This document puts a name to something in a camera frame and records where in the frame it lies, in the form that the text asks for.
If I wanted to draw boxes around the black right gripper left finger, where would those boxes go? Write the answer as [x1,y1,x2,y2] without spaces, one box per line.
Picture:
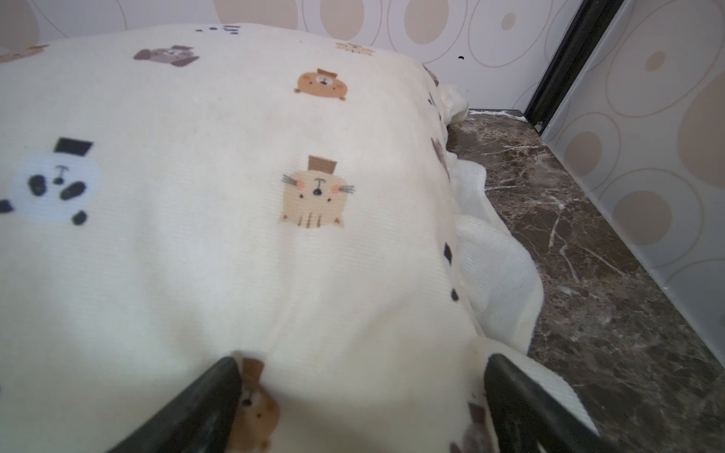
[111,357,242,453]

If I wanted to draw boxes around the cream animal print pillow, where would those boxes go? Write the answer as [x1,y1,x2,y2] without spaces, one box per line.
[1,24,595,452]

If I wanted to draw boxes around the black vertical frame post right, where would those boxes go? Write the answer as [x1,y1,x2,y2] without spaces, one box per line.
[524,0,624,135]

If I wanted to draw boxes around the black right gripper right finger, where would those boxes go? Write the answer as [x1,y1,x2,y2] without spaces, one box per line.
[483,354,617,453]

